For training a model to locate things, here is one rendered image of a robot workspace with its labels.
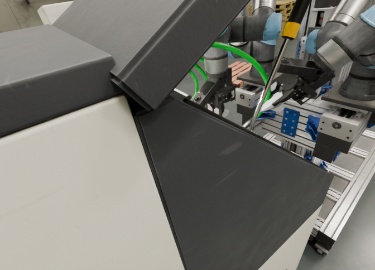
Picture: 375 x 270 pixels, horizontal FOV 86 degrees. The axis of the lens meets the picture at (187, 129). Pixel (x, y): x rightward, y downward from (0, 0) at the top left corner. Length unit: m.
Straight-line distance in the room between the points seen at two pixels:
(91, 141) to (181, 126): 0.08
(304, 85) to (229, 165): 0.41
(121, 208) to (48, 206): 0.06
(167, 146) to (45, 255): 0.14
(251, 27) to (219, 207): 0.54
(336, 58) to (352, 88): 0.52
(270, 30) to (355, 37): 0.21
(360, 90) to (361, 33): 0.53
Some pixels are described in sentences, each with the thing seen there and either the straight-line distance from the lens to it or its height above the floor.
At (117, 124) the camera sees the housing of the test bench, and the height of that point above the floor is 1.45.
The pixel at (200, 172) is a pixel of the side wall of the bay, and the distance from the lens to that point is 0.26.
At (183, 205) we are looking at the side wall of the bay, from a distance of 0.28.
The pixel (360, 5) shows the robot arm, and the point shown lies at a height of 1.43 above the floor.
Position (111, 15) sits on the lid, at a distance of 0.28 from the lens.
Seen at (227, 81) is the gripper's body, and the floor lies 1.26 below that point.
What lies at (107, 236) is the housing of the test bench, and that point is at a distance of 0.25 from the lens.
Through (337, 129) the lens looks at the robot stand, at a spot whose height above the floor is 0.95.
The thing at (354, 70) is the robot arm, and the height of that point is 1.16.
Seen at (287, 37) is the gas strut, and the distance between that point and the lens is 0.34.
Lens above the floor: 1.53
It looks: 34 degrees down
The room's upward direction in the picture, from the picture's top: 9 degrees counter-clockwise
